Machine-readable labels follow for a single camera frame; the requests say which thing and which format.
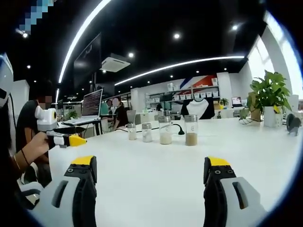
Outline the person's left hand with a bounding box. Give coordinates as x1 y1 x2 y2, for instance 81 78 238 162
20 131 52 166

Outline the small hanging green plant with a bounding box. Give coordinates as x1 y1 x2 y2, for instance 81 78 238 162
238 107 258 125

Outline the short curved ceiling light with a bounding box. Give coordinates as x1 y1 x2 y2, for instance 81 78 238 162
114 55 245 86

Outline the tall seasoning bottle brown powder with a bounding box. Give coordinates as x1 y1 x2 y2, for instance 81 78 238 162
184 114 199 147

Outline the black and white shirt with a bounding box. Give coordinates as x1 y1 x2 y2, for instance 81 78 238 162
180 97 216 120

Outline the tall seasoning bottle beige powder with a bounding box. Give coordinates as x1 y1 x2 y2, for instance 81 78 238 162
158 115 172 145

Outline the black gooseneck cable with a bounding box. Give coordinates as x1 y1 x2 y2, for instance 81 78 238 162
170 123 186 137

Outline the black hanging screen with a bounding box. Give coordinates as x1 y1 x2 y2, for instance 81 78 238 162
73 32 103 91

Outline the ceiling air conditioner unit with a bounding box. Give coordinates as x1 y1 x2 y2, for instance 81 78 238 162
99 52 132 73

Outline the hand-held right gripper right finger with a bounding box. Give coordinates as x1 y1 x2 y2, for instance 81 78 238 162
203 156 271 227

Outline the small seasoning bottle beige powder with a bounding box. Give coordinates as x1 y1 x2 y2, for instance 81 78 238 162
127 122 138 141

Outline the grey desk fan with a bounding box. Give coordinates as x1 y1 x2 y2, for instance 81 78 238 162
285 113 303 137

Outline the small seasoning bottle white powder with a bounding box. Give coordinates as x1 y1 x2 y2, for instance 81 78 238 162
142 123 153 143

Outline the grey funnel-shaped holder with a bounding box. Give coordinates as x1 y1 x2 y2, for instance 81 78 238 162
126 109 137 124

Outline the silver laptop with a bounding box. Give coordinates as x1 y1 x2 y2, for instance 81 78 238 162
61 88 104 126

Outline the large green potted plant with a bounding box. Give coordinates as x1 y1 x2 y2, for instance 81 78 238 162
249 70 292 128

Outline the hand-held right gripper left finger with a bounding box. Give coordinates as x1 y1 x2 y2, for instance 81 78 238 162
27 155 98 227

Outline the long curved ceiling light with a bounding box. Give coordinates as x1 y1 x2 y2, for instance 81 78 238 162
57 0 112 84

